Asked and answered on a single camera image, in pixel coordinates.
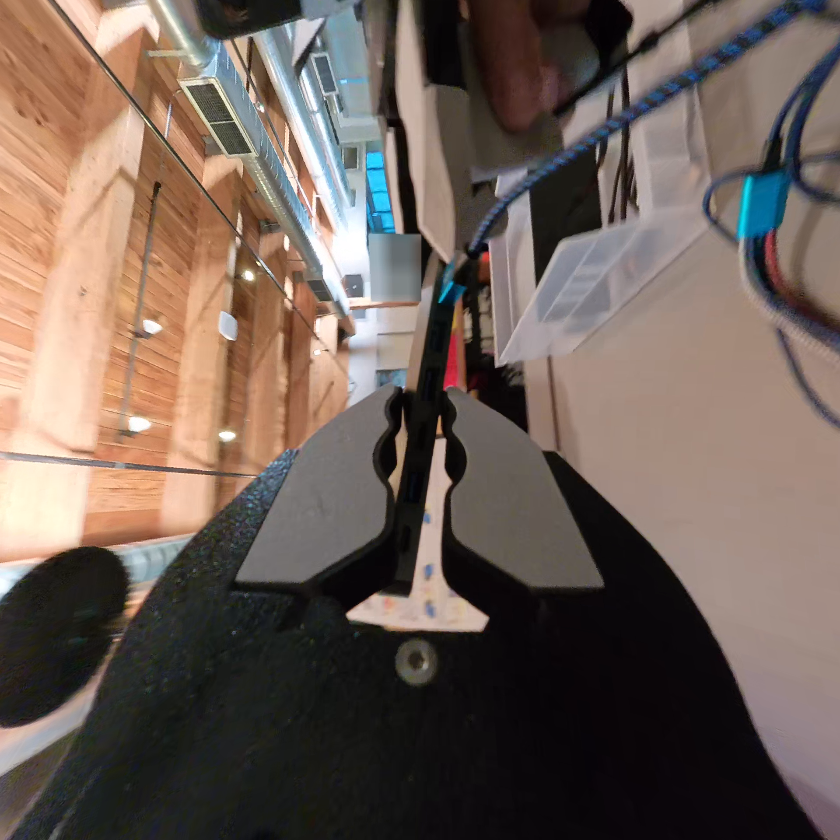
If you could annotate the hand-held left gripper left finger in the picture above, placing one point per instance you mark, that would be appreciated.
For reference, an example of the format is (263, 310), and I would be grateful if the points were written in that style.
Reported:
(315, 512)

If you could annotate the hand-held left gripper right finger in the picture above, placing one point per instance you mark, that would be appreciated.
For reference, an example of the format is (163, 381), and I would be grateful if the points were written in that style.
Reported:
(518, 518)

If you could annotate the dark grey USB hub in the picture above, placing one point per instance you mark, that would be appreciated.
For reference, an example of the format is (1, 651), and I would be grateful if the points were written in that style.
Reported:
(420, 420)

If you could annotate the white desk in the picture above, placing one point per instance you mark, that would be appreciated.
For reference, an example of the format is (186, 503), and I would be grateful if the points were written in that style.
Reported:
(656, 492)

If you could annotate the person's right hand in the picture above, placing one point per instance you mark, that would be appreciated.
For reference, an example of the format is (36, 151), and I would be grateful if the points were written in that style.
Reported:
(512, 65)

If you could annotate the white ceiling access point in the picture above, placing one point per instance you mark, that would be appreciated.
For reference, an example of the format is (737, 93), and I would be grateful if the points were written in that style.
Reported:
(228, 326)

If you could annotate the clear plastic bin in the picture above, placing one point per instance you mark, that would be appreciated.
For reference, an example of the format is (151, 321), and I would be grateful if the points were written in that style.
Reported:
(590, 289)

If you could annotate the window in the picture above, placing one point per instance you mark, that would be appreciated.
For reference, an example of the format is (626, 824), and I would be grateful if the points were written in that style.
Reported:
(382, 190)

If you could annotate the black round foam pad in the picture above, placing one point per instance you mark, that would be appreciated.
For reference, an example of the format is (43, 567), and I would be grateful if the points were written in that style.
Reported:
(52, 636)

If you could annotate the silver air duct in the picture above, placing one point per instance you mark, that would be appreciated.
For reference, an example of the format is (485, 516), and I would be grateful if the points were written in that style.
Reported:
(275, 177)
(295, 92)

